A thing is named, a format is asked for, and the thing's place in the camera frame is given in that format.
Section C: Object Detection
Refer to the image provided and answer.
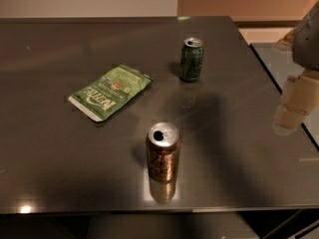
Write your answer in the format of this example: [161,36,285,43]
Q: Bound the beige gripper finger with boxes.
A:
[272,69,319,135]

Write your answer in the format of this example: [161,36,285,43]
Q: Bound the green soda can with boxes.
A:
[179,37,203,83]

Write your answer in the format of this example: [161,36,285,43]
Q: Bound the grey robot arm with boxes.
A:
[273,2,319,135]

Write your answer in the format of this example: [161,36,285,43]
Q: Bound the orange soda can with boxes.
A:
[146,122,181,182]

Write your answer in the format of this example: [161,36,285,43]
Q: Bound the grey side table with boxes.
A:
[250,43,319,149]

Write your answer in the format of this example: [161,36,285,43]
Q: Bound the green chip bag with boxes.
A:
[68,64,153,122]

